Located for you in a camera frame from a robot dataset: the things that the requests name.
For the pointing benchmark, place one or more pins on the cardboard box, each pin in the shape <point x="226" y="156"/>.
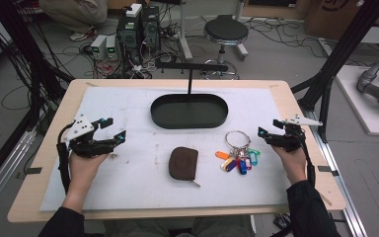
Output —
<point x="339" y="18"/>

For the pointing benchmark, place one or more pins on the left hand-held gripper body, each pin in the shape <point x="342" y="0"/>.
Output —
<point x="80" y="138"/>

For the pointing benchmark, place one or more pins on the aluminium rail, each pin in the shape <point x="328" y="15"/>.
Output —
<point x="339" y="184"/>
<point x="3" y="171"/>

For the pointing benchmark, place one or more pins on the black round stool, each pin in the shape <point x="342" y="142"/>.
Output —
<point x="226" y="31"/>

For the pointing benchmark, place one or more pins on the white box on tower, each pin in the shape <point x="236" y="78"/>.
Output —
<point x="134" y="10"/>

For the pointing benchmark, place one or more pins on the black computer tower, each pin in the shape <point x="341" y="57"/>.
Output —
<point x="151" y="28"/>
<point x="129" y="38"/>

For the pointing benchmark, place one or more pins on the white platform board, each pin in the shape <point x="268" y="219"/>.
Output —
<point x="368" y="112"/>

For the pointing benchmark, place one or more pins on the black oval tray with hanger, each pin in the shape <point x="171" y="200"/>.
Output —
<point x="189" y="112"/>

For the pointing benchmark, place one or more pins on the white table leg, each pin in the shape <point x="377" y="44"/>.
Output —
<point x="242" y="49"/>
<point x="184" y="33"/>

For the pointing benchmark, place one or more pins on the person's right hand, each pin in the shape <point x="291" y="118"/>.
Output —
<point x="292" y="163"/>

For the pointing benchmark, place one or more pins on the white table mat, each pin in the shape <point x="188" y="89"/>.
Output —
<point x="138" y="184"/>

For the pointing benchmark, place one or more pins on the brown zip pouch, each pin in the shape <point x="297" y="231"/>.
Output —
<point x="183" y="163"/>

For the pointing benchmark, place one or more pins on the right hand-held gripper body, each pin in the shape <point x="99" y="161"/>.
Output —
<point x="289" y="136"/>

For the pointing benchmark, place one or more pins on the black tape strip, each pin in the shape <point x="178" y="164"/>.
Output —
<point x="33" y="170"/>
<point x="325" y="169"/>

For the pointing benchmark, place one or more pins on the white power supply unit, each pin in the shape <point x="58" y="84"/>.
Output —
<point x="111" y="46"/>
<point x="98" y="46"/>

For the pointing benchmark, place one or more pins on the person's left hand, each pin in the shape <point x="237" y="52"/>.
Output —
<point x="85" y="171"/>

